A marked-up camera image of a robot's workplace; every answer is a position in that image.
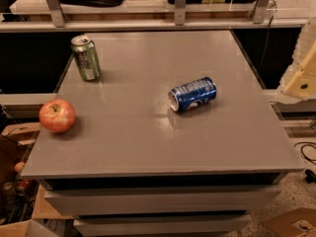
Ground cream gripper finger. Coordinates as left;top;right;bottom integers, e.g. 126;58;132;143
282;39;316;100

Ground blue pepsi can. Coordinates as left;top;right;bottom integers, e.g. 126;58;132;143
168;77;217;112

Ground green soda can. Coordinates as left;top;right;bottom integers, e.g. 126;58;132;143
71;35;101;81

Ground grey drawer cabinet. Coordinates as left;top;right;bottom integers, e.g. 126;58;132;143
20;29;306;237

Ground cardboard box bottom right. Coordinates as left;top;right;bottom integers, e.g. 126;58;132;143
263;208;316;237

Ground cardboard box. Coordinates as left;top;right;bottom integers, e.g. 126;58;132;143
263;208;316;237
0;122;40;185

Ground upper grey drawer front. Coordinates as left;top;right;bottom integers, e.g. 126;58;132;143
44;186;279;216

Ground grey drawer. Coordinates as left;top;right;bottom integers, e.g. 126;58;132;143
74;214;251;237
44;186;279;216

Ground lower grey drawer front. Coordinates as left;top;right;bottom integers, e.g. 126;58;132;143
74;214;251;237

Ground red apple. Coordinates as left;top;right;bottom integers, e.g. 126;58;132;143
39;99;76;133

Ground cardboard box left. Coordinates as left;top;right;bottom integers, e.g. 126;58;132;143
0;122;40;185

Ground wooden back shelf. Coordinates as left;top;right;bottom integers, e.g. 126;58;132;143
0;0;316;33

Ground right metal bracket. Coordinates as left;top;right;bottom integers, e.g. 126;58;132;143
252;0;270;24

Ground metal bracket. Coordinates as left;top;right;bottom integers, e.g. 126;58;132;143
46;0;65;28
174;0;186;26
252;0;270;24

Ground black cable on floor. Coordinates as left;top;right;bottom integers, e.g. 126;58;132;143
293;141;316;185

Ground middle metal bracket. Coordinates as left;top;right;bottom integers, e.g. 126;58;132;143
174;0;186;26

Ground left metal bracket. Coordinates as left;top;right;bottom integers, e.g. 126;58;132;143
46;0;65;28

